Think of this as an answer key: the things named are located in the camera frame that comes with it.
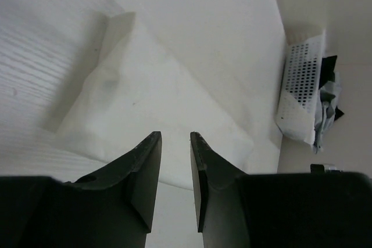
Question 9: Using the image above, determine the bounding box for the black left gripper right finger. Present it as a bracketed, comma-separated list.
[190, 132, 371, 247]

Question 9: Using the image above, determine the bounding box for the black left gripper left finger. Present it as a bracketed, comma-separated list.
[1, 131, 162, 247]

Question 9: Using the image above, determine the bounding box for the white tank top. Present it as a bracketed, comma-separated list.
[56, 12, 253, 189]

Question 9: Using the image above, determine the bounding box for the grey tank top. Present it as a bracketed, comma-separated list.
[312, 72, 342, 154]

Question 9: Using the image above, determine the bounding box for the black tank top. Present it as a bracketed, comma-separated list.
[319, 55, 344, 121]

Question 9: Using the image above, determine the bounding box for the white plastic laundry basket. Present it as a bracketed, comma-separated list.
[276, 30, 326, 145]

